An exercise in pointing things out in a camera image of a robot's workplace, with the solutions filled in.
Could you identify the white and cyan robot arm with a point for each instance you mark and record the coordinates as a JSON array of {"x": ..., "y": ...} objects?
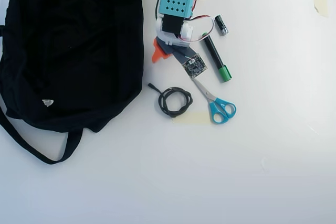
[{"x": 176, "y": 6}]

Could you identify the bare camera circuit board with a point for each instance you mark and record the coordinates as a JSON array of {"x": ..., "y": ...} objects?
[{"x": 195, "y": 66}]

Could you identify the black fabric bag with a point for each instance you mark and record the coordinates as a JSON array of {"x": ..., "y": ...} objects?
[{"x": 65, "y": 51}]

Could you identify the black marker with green cap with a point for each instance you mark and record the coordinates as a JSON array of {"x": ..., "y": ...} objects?
[{"x": 215, "y": 53}]

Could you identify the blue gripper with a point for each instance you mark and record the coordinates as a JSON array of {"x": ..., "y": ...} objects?
[{"x": 159, "y": 51}]

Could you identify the beige masking tape strip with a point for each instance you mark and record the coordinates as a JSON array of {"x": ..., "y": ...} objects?
[
  {"x": 191, "y": 119},
  {"x": 320, "y": 1}
]

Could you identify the black AA battery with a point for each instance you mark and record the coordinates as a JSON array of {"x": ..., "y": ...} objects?
[{"x": 221, "y": 24}]

